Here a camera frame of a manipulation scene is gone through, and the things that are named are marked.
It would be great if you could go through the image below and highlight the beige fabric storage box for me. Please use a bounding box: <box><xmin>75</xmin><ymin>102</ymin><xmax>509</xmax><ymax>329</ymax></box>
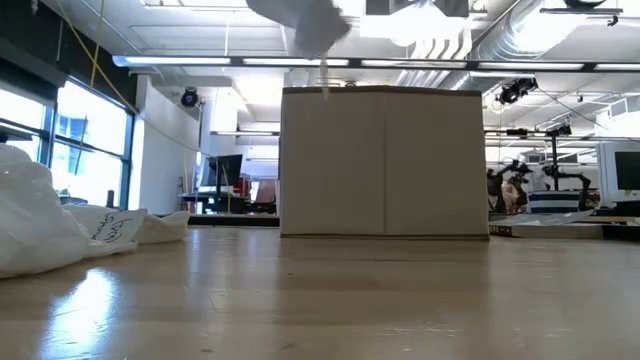
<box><xmin>279</xmin><ymin>85</ymin><xmax>491</xmax><ymax>240</ymax></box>

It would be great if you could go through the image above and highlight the large white garment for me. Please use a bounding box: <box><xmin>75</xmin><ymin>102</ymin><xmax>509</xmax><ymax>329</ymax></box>
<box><xmin>0</xmin><ymin>143</ymin><xmax>92</xmax><ymax>280</ymax></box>

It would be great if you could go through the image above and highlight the red chair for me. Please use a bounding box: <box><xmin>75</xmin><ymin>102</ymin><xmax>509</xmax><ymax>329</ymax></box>
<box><xmin>253</xmin><ymin>178</ymin><xmax>281</xmax><ymax>215</ymax></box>

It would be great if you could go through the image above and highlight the background computer monitor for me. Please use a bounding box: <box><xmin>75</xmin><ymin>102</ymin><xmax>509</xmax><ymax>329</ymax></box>
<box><xmin>206</xmin><ymin>153</ymin><xmax>244</xmax><ymax>190</ymax></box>

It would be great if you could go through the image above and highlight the background desk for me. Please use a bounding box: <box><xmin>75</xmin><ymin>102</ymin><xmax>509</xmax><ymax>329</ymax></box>
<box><xmin>178</xmin><ymin>191</ymin><xmax>281</xmax><ymax>215</ymax></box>

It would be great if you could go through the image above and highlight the long ceiling strip light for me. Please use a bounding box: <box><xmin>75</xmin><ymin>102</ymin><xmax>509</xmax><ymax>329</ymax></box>
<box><xmin>111</xmin><ymin>55</ymin><xmax>640</xmax><ymax>72</ymax></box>

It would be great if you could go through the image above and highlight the white handwritten tag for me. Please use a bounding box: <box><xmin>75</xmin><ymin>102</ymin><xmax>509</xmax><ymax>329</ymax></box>
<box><xmin>88</xmin><ymin>207</ymin><xmax>150</xmax><ymax>247</ymax></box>

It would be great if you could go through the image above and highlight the black ceiling spotlight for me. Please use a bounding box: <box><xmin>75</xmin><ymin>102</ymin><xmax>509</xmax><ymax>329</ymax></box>
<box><xmin>496</xmin><ymin>76</ymin><xmax>540</xmax><ymax>107</ymax></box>

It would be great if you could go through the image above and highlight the blue white striped box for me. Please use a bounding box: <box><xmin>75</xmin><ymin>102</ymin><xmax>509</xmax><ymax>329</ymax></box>
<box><xmin>528</xmin><ymin>189</ymin><xmax>582</xmax><ymax>216</ymax></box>

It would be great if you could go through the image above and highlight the black Outsiders book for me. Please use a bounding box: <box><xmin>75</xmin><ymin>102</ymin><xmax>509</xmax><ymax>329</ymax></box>
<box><xmin>488</xmin><ymin>209</ymin><xmax>607</xmax><ymax>241</ymax></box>

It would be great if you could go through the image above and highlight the blue framed window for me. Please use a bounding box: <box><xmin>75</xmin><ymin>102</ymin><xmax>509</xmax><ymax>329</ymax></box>
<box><xmin>0</xmin><ymin>42</ymin><xmax>137</xmax><ymax>209</ymax></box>

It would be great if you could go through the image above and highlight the white cabinet with dark screen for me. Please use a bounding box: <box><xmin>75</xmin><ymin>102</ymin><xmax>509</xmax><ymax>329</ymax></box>
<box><xmin>596</xmin><ymin>141</ymin><xmax>640</xmax><ymax>204</ymax></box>

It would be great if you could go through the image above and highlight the black round wall speaker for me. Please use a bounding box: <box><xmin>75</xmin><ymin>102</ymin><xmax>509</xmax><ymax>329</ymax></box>
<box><xmin>180</xmin><ymin>86</ymin><xmax>201</xmax><ymax>109</ymax></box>

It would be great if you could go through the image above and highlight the silver ventilation duct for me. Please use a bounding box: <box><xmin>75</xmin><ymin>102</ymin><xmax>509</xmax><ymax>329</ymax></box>
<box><xmin>399</xmin><ymin>0</ymin><xmax>539</xmax><ymax>107</ymax></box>

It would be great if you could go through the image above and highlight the black background gantry frame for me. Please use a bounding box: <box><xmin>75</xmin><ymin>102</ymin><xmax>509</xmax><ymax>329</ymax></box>
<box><xmin>483</xmin><ymin>122</ymin><xmax>574</xmax><ymax>222</ymax></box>

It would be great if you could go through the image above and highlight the yellow rope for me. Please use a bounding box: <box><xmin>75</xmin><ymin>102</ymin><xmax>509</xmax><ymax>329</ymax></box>
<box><xmin>63</xmin><ymin>0</ymin><xmax>137</xmax><ymax>116</ymax></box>

